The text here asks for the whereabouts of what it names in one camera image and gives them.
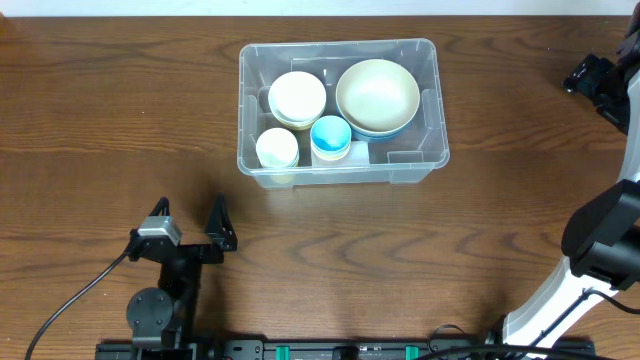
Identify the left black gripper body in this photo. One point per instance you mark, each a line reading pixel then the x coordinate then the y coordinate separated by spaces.
pixel 189 251

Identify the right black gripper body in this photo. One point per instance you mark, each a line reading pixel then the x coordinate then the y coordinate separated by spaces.
pixel 593 80

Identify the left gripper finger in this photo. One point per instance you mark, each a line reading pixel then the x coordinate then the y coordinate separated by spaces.
pixel 219 228
pixel 162 208

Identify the cream white plastic cup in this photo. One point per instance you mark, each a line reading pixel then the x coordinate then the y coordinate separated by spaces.
pixel 277 143

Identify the yellow plastic cup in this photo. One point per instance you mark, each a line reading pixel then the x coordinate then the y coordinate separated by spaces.
pixel 318 151
pixel 283 178

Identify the light blue plastic cup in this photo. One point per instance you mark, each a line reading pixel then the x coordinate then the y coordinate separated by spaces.
pixel 331 134

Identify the white small bowl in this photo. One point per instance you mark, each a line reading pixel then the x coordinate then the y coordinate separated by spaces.
pixel 297 87

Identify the dark blue bowl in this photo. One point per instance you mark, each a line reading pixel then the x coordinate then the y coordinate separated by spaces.
pixel 378 128

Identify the large beige bowl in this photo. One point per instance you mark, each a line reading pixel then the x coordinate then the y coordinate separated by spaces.
pixel 375 87

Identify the mint green plastic cup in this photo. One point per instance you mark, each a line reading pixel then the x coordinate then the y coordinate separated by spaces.
pixel 276 163

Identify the pink plastic cup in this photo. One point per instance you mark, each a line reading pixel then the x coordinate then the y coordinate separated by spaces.
pixel 322 157

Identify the yellow small bowl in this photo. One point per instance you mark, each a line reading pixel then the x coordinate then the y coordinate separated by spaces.
pixel 297 126

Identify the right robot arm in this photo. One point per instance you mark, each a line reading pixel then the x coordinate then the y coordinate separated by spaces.
pixel 600 243

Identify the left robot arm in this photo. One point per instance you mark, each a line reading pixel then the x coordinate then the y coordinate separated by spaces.
pixel 162 317

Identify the white label in container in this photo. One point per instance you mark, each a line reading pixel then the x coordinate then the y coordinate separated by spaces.
pixel 358 155

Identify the clear plastic storage container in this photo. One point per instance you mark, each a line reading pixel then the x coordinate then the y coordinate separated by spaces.
pixel 407 158

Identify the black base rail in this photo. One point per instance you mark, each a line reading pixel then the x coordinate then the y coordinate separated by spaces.
pixel 255 349

